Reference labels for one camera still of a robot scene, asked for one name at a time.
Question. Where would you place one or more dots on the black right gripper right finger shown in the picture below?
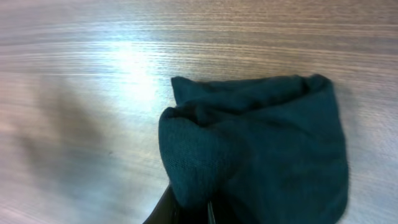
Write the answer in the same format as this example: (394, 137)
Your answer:
(219, 211)

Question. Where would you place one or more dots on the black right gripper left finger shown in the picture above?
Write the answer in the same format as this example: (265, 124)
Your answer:
(166, 211)

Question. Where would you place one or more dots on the dark green t-shirt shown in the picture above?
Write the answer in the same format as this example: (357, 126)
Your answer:
(273, 147)

